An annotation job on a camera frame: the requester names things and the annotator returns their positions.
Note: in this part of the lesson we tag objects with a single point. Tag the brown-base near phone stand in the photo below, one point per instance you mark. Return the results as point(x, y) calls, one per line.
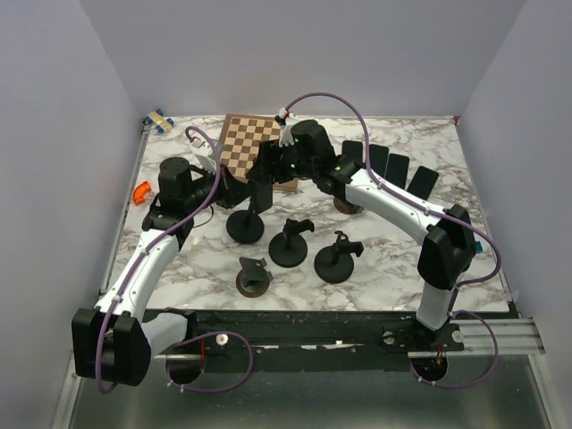
point(253, 279)

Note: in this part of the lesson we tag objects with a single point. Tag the teal-edged phone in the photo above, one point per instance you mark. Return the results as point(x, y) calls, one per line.
point(423, 182)

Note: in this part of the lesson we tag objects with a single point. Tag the black right round-base stand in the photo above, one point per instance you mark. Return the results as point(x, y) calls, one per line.
point(334, 264)

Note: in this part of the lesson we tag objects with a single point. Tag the blue wheeled wooden toy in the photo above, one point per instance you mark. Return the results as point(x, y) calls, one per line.
point(162, 123)

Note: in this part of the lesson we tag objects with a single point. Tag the brown-base far phone stand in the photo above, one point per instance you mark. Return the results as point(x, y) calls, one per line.
point(345, 207)

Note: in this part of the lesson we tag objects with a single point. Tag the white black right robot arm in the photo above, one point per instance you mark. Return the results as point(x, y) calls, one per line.
point(447, 243)

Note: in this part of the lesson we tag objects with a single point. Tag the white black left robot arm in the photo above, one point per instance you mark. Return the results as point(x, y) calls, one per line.
point(111, 342)

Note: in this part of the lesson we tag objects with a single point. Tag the black tall round-base phone stand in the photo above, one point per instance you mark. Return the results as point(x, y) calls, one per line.
point(287, 248)

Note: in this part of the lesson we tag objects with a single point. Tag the black left round-base stand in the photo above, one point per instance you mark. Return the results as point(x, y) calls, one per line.
point(245, 226)

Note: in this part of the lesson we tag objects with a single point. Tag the aluminium frame rail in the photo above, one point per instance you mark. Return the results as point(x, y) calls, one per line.
point(514, 337)

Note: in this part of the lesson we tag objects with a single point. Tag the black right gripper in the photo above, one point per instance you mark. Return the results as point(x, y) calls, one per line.
point(270, 153)

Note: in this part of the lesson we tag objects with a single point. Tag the wooden chessboard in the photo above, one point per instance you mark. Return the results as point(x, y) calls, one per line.
point(241, 136)

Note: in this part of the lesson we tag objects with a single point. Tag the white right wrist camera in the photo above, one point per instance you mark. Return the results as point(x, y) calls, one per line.
point(285, 119)

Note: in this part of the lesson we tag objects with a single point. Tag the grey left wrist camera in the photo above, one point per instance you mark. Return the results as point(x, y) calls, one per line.
point(205, 154)

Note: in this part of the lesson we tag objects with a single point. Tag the orange plastic piece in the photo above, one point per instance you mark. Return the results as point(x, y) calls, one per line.
point(140, 193)

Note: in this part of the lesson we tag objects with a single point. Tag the brown-base phone stand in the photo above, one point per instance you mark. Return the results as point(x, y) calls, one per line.
point(345, 207)
point(253, 279)

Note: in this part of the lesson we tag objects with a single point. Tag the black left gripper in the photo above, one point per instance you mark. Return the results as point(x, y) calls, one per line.
point(232, 190)

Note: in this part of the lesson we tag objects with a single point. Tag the black phone with purple edge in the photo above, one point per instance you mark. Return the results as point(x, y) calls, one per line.
point(353, 149)

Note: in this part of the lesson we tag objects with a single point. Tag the blue-edged black phone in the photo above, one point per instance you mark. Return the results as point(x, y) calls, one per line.
point(378, 156)

